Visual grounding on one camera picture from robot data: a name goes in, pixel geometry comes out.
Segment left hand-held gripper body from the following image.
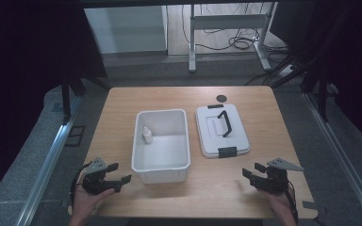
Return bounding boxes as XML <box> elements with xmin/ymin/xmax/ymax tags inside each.
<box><xmin>81</xmin><ymin>156</ymin><xmax>123</xmax><ymax>196</ymax></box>

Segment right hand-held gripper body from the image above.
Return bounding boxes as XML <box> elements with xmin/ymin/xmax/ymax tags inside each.
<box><xmin>249</xmin><ymin>157</ymin><xmax>304</xmax><ymax>194</ymax></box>

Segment white plastic storage box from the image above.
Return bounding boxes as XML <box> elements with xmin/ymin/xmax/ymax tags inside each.
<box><xmin>131</xmin><ymin>108</ymin><xmax>192</xmax><ymax>185</ymax></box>

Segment white lid with black handle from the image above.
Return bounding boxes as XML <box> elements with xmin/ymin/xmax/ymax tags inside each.
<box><xmin>194</xmin><ymin>103</ymin><xmax>252</xmax><ymax>159</ymax></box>

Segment person's left hand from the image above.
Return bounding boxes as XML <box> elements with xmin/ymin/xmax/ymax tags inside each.
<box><xmin>70</xmin><ymin>187</ymin><xmax>116</xmax><ymax>226</ymax></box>

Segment person's right hand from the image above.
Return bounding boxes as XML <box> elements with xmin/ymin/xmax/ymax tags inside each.
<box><xmin>258</xmin><ymin>187</ymin><xmax>297</xmax><ymax>226</ymax></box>

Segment small white bottle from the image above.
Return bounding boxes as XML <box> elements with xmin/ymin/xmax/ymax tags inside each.
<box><xmin>141</xmin><ymin>125</ymin><xmax>155</xmax><ymax>145</ymax></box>

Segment black metal stand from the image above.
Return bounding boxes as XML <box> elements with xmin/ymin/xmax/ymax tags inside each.
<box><xmin>301</xmin><ymin>59</ymin><xmax>332</xmax><ymax>123</ymax></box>
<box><xmin>59</xmin><ymin>70</ymin><xmax>88</xmax><ymax>124</ymax></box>

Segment white power strip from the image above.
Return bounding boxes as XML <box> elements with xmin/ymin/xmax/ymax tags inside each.
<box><xmin>277</xmin><ymin>63</ymin><xmax>298</xmax><ymax>78</ymax></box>

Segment dark curtain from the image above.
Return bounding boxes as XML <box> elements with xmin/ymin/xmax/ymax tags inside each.
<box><xmin>0</xmin><ymin>0</ymin><xmax>108</xmax><ymax>208</ymax></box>
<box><xmin>270</xmin><ymin>0</ymin><xmax>362</xmax><ymax>154</ymax></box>

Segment white panel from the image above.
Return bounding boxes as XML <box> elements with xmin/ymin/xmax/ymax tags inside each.
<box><xmin>84</xmin><ymin>5</ymin><xmax>169</xmax><ymax>55</ymax></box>

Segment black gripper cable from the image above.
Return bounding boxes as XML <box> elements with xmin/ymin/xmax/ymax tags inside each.
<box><xmin>283</xmin><ymin>185</ymin><xmax>300</xmax><ymax>226</ymax></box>
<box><xmin>69</xmin><ymin>161</ymin><xmax>92</xmax><ymax>206</ymax></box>

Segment black floor frame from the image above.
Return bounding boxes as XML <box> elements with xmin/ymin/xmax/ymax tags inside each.
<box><xmin>64</xmin><ymin>124</ymin><xmax>87</xmax><ymax>148</ymax></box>

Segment aluminium floor rail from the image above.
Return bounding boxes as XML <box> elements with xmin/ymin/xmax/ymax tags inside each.
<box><xmin>303</xmin><ymin>91</ymin><xmax>362</xmax><ymax>221</ymax></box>
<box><xmin>14</xmin><ymin>93</ymin><xmax>85</xmax><ymax>226</ymax></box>

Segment black floor cables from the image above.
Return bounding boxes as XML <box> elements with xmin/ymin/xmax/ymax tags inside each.
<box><xmin>180</xmin><ymin>3</ymin><xmax>291</xmax><ymax>64</ymax></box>

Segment grey metal desk frame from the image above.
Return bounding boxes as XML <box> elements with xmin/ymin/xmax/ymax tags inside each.
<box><xmin>188</xmin><ymin>2</ymin><xmax>278</xmax><ymax>74</ymax></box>

